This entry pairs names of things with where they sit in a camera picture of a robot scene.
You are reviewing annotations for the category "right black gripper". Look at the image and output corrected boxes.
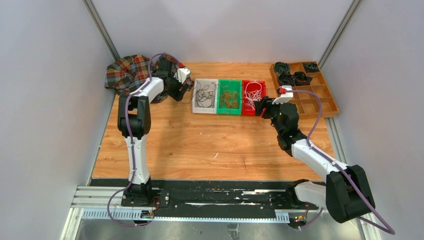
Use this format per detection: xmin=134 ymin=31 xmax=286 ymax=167
xmin=254 ymin=96 xmax=287 ymax=135

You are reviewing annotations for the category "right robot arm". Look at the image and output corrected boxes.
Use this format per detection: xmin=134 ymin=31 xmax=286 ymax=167
xmin=254 ymin=96 xmax=376 ymax=223

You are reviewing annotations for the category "plaid cloth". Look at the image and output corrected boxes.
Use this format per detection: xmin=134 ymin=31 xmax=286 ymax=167
xmin=104 ymin=53 xmax=186 ymax=104

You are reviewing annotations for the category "red plastic bin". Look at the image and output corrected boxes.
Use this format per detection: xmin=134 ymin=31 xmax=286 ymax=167
xmin=241 ymin=80 xmax=266 ymax=116

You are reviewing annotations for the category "green plastic bin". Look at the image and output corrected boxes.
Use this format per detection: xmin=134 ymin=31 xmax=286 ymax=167
xmin=216 ymin=78 xmax=242 ymax=116

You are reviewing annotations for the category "black coiled roll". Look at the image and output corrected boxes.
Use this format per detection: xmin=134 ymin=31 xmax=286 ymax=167
xmin=293 ymin=71 xmax=313 ymax=86
xmin=302 ymin=62 xmax=320 ymax=74
xmin=277 ymin=72 xmax=296 ymax=86
xmin=273 ymin=61 xmax=290 ymax=76

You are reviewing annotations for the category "white cable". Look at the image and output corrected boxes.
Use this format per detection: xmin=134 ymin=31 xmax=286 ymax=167
xmin=243 ymin=82 xmax=267 ymax=111

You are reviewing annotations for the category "purple cable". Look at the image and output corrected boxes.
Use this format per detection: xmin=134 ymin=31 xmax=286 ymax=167
xmin=284 ymin=89 xmax=396 ymax=236
xmin=106 ymin=52 xmax=185 ymax=228

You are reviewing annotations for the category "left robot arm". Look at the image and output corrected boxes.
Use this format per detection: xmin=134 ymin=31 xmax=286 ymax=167
xmin=117 ymin=59 xmax=191 ymax=207

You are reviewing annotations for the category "orange cable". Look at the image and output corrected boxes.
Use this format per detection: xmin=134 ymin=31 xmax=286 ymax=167
xmin=218 ymin=77 xmax=241 ymax=110

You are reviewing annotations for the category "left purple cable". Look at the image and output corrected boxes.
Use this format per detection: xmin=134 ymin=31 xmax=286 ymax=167
xmin=106 ymin=52 xmax=185 ymax=228

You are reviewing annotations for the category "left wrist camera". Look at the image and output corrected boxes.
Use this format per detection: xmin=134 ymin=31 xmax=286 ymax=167
xmin=174 ymin=67 xmax=191 ymax=84

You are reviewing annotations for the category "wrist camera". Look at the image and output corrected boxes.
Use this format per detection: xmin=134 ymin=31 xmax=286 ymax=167
xmin=271 ymin=85 xmax=294 ymax=105
xmin=174 ymin=67 xmax=191 ymax=84

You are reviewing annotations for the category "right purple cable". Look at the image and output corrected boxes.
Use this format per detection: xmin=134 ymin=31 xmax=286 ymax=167
xmin=284 ymin=89 xmax=396 ymax=236

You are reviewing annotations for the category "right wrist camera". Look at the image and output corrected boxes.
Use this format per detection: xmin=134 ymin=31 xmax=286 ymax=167
xmin=271 ymin=85 xmax=294 ymax=105

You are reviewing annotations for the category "black cable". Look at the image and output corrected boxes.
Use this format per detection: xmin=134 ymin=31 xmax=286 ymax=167
xmin=183 ymin=81 xmax=220 ymax=110

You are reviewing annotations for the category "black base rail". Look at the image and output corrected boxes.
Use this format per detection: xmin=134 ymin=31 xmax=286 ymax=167
xmin=112 ymin=178 xmax=372 ymax=229

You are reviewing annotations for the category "white plastic bin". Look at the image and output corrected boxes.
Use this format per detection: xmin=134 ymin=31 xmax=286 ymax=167
xmin=191 ymin=78 xmax=219 ymax=114

